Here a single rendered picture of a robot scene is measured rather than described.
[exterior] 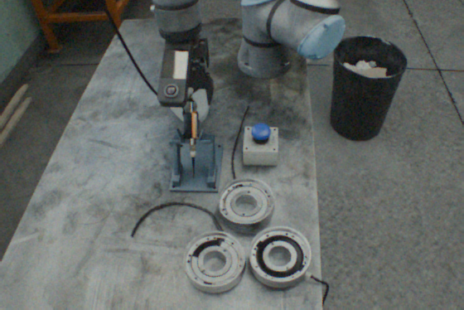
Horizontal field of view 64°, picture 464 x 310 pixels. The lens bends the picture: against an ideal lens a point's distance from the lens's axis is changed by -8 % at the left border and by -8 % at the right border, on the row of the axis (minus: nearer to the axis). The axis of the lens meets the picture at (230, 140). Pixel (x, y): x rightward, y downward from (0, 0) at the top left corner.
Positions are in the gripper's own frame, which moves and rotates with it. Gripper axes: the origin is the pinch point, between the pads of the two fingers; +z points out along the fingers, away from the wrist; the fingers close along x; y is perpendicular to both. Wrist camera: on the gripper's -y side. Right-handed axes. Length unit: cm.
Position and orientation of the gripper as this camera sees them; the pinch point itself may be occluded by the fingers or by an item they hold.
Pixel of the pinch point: (191, 118)
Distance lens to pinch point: 77.5
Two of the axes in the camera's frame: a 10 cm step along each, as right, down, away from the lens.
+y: 0.7, -7.3, 6.8
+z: 0.5, 6.8, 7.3
